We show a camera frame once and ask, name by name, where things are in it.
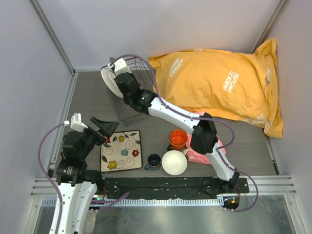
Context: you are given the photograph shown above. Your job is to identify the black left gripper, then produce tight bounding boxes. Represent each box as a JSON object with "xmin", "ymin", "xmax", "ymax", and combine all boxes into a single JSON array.
[{"xmin": 78, "ymin": 117, "xmax": 118, "ymax": 159}]

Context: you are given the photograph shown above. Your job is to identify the brown checkered rim plate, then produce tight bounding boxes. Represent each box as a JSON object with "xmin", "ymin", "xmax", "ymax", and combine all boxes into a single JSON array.
[{"xmin": 100, "ymin": 68, "xmax": 123, "ymax": 98}]

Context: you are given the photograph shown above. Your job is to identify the square floral plate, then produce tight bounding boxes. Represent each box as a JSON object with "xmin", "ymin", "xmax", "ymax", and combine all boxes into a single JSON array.
[{"xmin": 100, "ymin": 130, "xmax": 143, "ymax": 173}]

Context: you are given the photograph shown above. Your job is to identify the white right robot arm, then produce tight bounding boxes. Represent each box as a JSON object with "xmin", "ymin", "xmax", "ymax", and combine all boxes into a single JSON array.
[{"xmin": 114, "ymin": 72, "xmax": 239, "ymax": 193}]

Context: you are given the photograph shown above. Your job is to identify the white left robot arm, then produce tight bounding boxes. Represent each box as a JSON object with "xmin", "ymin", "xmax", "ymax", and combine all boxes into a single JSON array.
[{"xmin": 49, "ymin": 113, "xmax": 119, "ymax": 234}]

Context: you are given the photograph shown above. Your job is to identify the dark blue mug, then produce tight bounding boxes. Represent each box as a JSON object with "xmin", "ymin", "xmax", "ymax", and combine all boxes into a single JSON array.
[{"xmin": 144, "ymin": 154, "xmax": 161, "ymax": 170}]

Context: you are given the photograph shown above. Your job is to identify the orange glass mug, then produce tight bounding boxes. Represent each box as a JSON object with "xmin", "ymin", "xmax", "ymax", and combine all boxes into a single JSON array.
[{"xmin": 167, "ymin": 129, "xmax": 188, "ymax": 151}]

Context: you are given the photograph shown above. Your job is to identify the white bowl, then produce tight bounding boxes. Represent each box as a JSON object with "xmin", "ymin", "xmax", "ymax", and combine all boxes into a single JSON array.
[{"xmin": 161, "ymin": 150, "xmax": 188, "ymax": 176}]

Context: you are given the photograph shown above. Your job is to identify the pink patterned cloth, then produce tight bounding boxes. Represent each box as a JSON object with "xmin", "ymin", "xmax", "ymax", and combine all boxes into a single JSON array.
[{"xmin": 181, "ymin": 111, "xmax": 227, "ymax": 165}]

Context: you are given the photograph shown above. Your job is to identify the yellow Mickey Mouse pillow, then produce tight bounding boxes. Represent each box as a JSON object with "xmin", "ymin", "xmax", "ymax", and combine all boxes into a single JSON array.
[{"xmin": 148, "ymin": 39, "xmax": 283, "ymax": 138}]

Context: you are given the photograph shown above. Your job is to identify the grey wire dish rack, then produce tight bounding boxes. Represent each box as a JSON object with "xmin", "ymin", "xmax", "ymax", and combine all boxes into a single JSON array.
[{"xmin": 100, "ymin": 56, "xmax": 154, "ymax": 126}]

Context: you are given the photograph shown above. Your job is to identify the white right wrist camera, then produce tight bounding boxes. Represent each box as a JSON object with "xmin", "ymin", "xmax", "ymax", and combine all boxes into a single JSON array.
[{"xmin": 108, "ymin": 58, "xmax": 132, "ymax": 76}]

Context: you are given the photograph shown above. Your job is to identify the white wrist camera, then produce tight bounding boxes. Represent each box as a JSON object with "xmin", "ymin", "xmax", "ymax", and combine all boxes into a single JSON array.
[
  {"xmin": 63, "ymin": 113, "xmax": 88, "ymax": 133},
  {"xmin": 108, "ymin": 58, "xmax": 132, "ymax": 76}
]

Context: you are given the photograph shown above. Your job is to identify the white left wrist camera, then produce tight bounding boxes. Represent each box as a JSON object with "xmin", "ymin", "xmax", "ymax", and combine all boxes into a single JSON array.
[{"xmin": 63, "ymin": 113, "xmax": 88, "ymax": 133}]

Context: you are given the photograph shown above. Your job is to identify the white slotted cable duct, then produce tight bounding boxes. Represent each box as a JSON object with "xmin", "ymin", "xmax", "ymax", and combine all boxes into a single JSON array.
[{"xmin": 41, "ymin": 197, "xmax": 225, "ymax": 208}]

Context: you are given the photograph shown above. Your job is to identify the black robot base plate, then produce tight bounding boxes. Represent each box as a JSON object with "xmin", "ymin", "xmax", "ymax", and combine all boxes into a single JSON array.
[{"xmin": 98, "ymin": 176, "xmax": 250, "ymax": 200}]

